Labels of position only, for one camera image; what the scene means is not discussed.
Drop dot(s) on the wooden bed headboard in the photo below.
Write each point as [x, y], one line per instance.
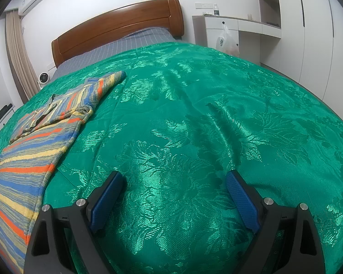
[117, 25]

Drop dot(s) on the striped knit sweater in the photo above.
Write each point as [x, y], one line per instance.
[25, 159]

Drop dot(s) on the small white fan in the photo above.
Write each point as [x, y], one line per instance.
[44, 80]

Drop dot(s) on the white plastic bag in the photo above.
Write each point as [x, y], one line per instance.
[227, 44]

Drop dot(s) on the clear plastic bottle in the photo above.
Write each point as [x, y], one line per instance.
[216, 10]

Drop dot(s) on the dark object on desk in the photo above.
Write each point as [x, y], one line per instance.
[208, 13]

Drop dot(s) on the grey striped bed sheet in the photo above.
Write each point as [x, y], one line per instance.
[117, 48]

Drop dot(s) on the dark objects on cabinet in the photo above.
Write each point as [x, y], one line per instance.
[4, 111]

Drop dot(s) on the white desk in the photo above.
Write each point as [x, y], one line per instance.
[217, 22]

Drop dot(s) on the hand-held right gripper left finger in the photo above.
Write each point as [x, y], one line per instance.
[107, 202]

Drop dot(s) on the white drawer cabinet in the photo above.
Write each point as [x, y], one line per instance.
[0, 125]

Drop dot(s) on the white wardrobe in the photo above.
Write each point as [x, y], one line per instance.
[317, 34]

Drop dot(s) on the beige curtain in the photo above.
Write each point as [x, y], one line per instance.
[21, 57]

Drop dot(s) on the white wall outlet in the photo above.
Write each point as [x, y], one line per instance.
[203, 5]

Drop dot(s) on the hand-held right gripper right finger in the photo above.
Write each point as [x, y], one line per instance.
[243, 202]

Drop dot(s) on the green floral blanket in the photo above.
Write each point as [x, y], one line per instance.
[188, 114]

